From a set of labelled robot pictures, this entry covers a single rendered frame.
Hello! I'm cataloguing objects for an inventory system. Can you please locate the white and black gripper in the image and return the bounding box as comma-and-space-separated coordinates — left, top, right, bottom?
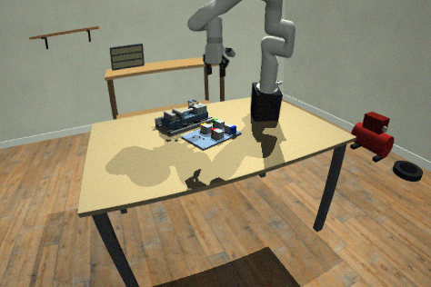
203, 43, 229, 77

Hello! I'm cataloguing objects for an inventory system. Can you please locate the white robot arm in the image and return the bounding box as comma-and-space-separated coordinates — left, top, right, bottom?
187, 0, 296, 94

